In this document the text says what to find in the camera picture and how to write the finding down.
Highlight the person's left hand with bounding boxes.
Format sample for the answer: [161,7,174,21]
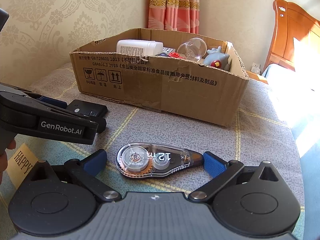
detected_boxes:
[0,140,17,188]

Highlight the clear correction tape dispenser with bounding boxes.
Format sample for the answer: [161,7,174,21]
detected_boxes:
[116,142,204,178]

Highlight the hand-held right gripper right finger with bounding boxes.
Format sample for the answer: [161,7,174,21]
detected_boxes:
[187,152,279,203]

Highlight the black device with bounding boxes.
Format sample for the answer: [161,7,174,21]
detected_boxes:
[69,99,107,118]

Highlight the wooden bed headboard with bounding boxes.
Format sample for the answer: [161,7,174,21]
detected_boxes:
[262,0,320,80]

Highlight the brown cardboard box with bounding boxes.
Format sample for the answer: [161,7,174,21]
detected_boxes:
[69,28,250,127]

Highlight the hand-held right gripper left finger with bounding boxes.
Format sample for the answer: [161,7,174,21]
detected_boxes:
[30,149,120,203]

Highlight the clear glass cup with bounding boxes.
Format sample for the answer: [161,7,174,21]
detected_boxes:
[177,37,207,62]

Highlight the white plastic bottle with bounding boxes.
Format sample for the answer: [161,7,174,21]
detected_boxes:
[116,39,164,55]

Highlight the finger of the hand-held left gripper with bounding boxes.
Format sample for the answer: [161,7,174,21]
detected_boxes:
[25,91,68,111]
[50,106,107,133]

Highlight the blue floral bedsheet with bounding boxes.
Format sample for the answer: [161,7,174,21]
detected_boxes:
[260,64,320,240]

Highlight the pink patterned curtain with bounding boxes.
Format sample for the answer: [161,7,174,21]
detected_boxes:
[148,0,200,34]

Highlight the grey plaid blanket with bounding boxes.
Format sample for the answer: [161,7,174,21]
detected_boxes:
[0,62,305,240]

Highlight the grey elephant toy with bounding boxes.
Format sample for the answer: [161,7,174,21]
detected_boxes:
[202,46,232,72]

